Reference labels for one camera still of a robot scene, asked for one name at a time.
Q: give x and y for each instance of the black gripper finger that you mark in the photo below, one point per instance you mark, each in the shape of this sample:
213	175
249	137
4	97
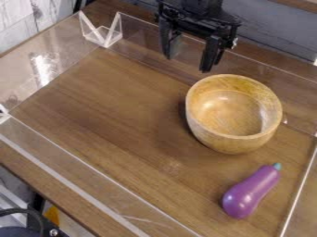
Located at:
212	53
170	38

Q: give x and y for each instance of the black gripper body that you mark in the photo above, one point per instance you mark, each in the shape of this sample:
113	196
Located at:
201	18

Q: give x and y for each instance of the purple toy eggplant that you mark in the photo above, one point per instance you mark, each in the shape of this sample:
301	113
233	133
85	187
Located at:
242	197

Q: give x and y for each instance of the brown wooden bowl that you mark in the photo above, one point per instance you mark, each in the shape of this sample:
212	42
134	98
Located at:
233	113

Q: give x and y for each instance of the black clamp with bolt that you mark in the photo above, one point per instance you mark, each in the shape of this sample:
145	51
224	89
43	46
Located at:
51	230

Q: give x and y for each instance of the clear acrylic corner bracket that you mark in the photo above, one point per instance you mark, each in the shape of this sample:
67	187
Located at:
105	36

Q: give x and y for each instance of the clear acrylic tray wall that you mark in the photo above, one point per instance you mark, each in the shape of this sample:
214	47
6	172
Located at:
94	133

